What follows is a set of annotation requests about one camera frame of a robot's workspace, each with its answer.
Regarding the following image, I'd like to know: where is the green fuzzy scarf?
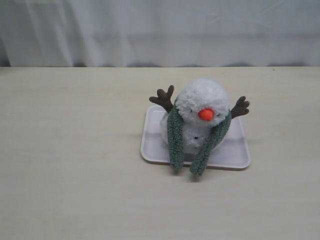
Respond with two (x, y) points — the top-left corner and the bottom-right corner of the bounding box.
(161, 95), (233, 176)

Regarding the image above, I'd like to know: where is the white plush snowman toy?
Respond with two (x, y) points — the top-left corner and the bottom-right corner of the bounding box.
(149, 78), (250, 155)

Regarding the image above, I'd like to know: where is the white rectangular plastic tray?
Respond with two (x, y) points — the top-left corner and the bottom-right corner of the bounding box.
(140, 105), (251, 171)

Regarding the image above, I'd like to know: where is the white backdrop curtain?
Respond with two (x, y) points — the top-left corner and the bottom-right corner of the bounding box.
(0, 0), (320, 67)

